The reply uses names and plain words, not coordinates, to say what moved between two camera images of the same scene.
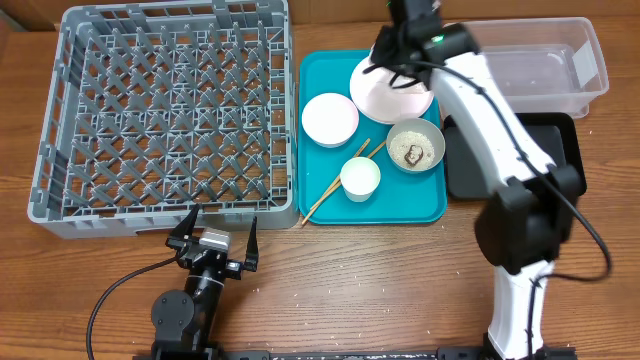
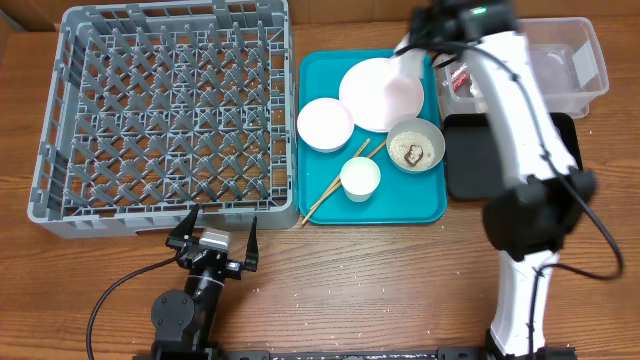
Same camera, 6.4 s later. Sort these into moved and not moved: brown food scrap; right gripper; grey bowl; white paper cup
Moved: right gripper
Not moved: brown food scrap; grey bowl; white paper cup
